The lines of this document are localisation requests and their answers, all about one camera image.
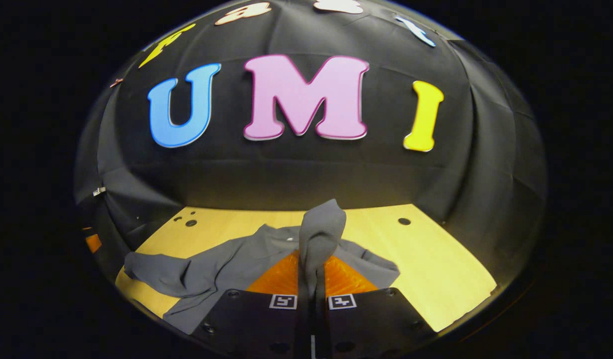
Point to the small white clip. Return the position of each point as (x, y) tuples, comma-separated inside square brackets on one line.
[(99, 191)]

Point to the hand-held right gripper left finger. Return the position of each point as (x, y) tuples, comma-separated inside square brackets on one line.
[(256, 324)]

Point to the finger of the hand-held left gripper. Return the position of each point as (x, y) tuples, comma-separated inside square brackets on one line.
[(93, 243)]

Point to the black backdrop cloth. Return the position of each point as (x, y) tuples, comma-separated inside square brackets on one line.
[(286, 174)]

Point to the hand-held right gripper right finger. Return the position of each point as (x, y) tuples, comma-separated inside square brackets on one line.
[(371, 324)]

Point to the grey collared shirt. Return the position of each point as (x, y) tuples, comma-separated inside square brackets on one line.
[(212, 269)]

